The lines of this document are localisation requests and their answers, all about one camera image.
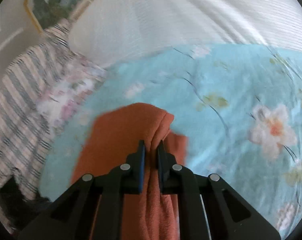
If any rust orange knit garment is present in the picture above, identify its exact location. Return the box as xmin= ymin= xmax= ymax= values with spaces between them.
xmin=71 ymin=103 xmax=187 ymax=239

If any plaid checked blanket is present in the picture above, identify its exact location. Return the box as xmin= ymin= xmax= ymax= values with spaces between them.
xmin=0 ymin=20 xmax=71 ymax=199

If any light blue floral bedsheet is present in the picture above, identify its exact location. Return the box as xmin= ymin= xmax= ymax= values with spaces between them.
xmin=39 ymin=44 xmax=302 ymax=239

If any floral pink white pillow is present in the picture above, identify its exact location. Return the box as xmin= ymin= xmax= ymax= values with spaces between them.
xmin=36 ymin=57 xmax=107 ymax=135

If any white striped pillow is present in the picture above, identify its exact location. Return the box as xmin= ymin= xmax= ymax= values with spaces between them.
xmin=68 ymin=0 xmax=302 ymax=67

